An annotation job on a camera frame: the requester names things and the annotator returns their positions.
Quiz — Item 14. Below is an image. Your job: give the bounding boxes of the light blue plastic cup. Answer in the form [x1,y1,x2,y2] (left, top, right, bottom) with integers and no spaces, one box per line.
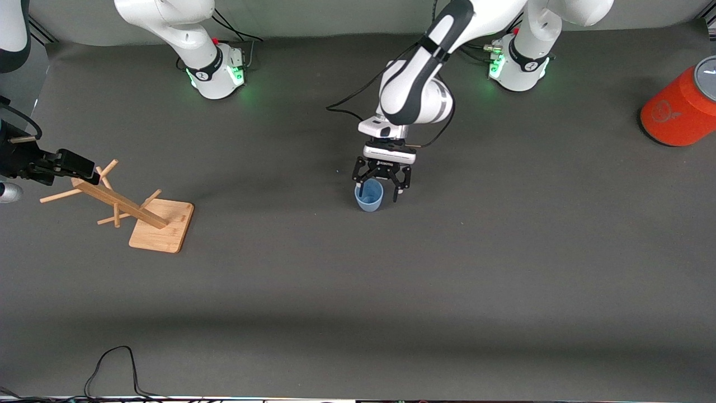
[354,178,385,213]

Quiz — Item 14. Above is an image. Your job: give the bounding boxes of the wooden cup rack stand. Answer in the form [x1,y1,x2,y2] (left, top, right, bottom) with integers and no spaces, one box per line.
[39,159,195,254]

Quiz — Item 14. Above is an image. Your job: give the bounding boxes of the orange cylinder with grey lid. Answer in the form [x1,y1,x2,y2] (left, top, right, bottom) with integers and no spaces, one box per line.
[638,55,716,148]

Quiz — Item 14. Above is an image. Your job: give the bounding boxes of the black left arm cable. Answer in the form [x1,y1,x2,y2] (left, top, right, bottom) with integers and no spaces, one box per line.
[326,0,456,149]

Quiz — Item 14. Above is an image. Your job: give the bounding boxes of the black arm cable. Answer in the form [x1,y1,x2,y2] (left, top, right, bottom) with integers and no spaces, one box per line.
[0,104,43,140]
[326,0,456,149]

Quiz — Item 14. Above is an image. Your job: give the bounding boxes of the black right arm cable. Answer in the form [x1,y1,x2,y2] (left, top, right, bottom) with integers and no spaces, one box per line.
[0,104,43,140]

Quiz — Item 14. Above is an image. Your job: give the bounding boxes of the black left base cables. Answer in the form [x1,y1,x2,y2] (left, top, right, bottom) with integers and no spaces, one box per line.
[459,44,498,63]

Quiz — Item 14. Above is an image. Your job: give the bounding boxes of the black base cables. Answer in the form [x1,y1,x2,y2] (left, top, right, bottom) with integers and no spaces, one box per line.
[202,8,265,71]
[459,44,498,63]

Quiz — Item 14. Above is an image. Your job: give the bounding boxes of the dark metal frame rail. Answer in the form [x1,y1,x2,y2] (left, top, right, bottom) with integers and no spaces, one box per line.
[28,16,56,44]

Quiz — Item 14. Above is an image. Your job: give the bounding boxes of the black right base cables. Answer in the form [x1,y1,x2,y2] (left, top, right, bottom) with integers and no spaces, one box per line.
[202,8,265,71]

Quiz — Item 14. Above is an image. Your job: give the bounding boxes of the thin black looped cable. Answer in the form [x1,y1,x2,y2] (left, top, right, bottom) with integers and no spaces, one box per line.
[84,345,168,399]

